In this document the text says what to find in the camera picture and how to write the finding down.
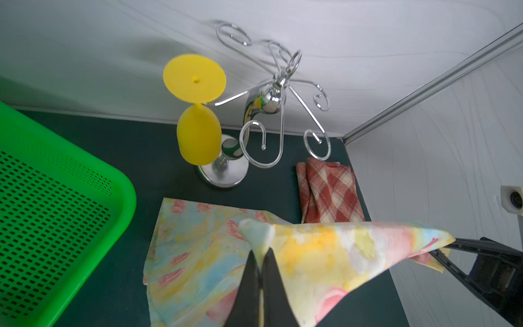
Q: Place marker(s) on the green plastic basket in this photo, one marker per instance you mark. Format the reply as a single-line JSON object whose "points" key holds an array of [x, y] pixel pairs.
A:
{"points": [[62, 209]]}

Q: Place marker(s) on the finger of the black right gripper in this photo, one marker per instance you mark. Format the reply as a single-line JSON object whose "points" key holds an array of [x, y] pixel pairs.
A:
{"points": [[491, 271]]}

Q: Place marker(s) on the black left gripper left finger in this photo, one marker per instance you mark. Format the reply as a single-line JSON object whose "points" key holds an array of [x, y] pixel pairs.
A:
{"points": [[246, 308]]}

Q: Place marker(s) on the red plaid skirt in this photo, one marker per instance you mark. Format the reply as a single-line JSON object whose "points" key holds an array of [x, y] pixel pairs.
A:
{"points": [[328, 192]]}

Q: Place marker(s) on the chrome cup holder stand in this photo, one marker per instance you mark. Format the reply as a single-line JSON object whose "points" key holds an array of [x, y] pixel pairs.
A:
{"points": [[268, 97]]}

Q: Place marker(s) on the yellow plastic goblet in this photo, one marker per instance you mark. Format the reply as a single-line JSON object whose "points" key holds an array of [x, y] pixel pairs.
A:
{"points": [[198, 81]]}

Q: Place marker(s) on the pastel floral skirt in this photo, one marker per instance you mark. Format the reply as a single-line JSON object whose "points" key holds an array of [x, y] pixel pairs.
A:
{"points": [[198, 254]]}

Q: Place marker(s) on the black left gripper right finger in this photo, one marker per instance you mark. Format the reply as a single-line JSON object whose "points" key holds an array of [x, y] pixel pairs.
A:
{"points": [[277, 309]]}

